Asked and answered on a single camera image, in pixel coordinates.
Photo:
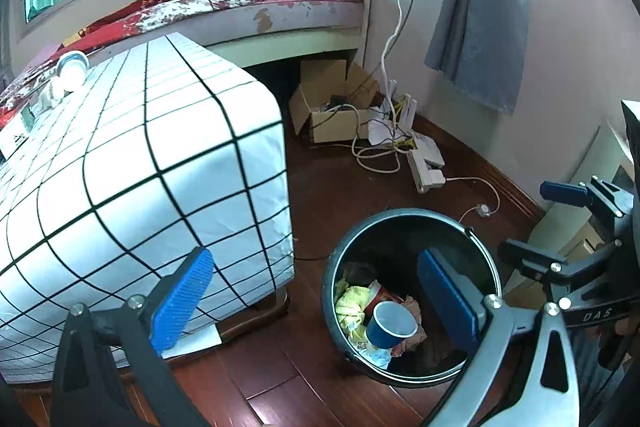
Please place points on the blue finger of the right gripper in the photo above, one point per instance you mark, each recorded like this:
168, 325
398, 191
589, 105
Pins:
565, 193

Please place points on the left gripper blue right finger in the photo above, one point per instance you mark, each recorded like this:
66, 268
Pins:
456, 300

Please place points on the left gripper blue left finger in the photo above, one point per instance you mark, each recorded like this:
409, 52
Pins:
174, 299

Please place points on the green white milk carton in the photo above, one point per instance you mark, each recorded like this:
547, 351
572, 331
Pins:
16, 131

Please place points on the black trash bin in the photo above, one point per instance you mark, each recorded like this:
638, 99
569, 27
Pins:
385, 248

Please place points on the yellow green trash wrapper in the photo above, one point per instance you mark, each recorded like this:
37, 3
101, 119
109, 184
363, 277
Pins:
349, 310

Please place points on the beige bedside cabinet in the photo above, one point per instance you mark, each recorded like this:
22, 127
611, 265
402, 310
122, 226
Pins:
570, 231

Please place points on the blue paper cup in bin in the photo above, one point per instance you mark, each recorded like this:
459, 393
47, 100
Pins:
391, 323

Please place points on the white grid tablecloth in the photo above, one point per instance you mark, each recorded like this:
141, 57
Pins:
165, 148

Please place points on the white power strip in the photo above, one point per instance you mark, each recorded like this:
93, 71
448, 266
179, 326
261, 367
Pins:
424, 177

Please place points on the grey hanging cloth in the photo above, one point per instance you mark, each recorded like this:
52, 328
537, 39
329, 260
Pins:
480, 47

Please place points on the white wifi router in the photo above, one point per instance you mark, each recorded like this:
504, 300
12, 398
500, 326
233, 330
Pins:
390, 124

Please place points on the cardboard box under bed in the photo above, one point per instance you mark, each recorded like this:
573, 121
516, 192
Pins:
332, 101

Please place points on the blue white paper cup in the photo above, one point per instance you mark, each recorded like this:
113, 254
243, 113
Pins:
72, 70

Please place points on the floral bed mattress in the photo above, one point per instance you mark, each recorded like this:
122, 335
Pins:
207, 22

